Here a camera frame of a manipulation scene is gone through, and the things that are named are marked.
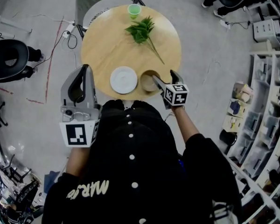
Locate white drawer cabinet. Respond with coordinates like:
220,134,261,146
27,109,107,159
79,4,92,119
253,19,280,49

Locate person's right forearm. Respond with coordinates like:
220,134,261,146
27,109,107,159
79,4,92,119
170,105,200,142

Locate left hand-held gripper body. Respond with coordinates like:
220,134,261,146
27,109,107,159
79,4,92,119
59,99,102,148

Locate patterned white seat cushion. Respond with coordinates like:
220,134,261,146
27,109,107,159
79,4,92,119
83,0,134,29

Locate brown wooden bowl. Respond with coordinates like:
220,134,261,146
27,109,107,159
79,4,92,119
140,70,163,92

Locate cardboard box with yellow item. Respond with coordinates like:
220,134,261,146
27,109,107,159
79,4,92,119
223,114,245,133

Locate white storage shelving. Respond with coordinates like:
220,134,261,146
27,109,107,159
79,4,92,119
224,51,280,224

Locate round wooden table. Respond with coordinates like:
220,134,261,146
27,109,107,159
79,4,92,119
80,4,183,101

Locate black waste bin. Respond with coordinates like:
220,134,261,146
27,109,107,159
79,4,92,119
219,129,238,147

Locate person's black jacket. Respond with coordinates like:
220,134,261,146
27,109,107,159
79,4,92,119
43,99,243,224

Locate white plate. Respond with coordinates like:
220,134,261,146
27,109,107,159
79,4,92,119
110,66,139,95

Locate cardboard box with beige items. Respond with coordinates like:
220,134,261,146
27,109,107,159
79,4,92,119
233,82,254,104

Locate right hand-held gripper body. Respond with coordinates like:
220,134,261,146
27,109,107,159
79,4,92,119
162,83,190,111

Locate black office chair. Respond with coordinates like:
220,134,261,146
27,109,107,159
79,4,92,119
0,39,30,85

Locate green leaf sprig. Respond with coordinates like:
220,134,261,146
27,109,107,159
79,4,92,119
124,15,166,65

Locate blue covered table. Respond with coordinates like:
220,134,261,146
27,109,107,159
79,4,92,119
44,170,62,196

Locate person's left forearm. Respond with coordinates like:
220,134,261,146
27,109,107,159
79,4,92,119
65,146,91,176

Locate cardboard box with blue item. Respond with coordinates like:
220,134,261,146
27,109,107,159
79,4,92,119
227,98,249,119

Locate green cup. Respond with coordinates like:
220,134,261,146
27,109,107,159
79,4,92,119
127,4,141,20

